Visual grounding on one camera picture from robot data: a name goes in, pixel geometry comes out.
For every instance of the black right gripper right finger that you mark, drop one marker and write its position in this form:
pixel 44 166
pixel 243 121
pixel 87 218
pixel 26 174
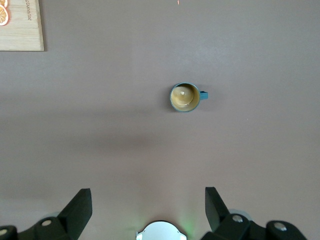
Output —
pixel 220 215

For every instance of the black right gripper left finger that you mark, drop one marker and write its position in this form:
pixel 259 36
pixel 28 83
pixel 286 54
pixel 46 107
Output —
pixel 72 217

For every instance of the wooden cutting board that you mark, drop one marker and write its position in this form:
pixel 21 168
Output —
pixel 22 30

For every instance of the orange slice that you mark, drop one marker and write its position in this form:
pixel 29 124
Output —
pixel 3 2
pixel 3 16

